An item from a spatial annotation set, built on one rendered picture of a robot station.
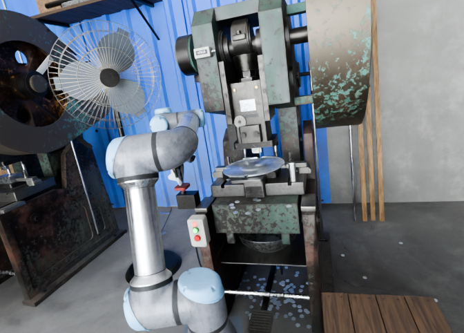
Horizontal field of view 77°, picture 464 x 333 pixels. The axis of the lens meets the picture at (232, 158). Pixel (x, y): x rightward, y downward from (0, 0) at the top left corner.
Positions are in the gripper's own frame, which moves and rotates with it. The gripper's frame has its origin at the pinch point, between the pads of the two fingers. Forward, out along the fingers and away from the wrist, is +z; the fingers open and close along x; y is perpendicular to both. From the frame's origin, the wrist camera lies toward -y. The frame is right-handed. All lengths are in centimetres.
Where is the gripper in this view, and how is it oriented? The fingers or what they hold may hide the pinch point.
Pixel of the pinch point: (181, 182)
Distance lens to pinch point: 140.3
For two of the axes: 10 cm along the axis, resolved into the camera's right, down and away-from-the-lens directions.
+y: -9.5, 0.6, 2.9
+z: 1.4, 9.6, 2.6
